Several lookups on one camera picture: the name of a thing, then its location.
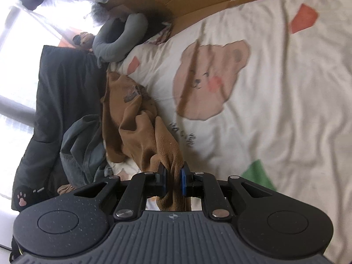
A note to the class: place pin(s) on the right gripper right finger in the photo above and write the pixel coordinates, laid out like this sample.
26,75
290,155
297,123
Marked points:
206,187

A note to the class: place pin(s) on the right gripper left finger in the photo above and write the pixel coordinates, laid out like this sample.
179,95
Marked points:
137,190

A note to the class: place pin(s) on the brown fleece garment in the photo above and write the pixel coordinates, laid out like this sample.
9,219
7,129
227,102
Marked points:
133,130

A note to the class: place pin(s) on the grey-blue crumpled garment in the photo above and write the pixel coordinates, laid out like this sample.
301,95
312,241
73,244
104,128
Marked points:
82,154

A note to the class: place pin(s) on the white bear print bedsheet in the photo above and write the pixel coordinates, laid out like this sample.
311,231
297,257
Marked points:
262,90

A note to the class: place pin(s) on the brown plush toy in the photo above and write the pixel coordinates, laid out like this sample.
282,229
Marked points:
84,41

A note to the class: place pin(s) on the grey neck pillow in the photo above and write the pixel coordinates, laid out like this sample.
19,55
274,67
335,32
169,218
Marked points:
116,38

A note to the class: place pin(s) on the black cloth under pillow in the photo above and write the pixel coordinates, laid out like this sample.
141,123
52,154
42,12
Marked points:
156,23

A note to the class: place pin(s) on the grey fluffy plush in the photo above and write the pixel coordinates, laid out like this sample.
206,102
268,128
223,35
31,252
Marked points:
99,14

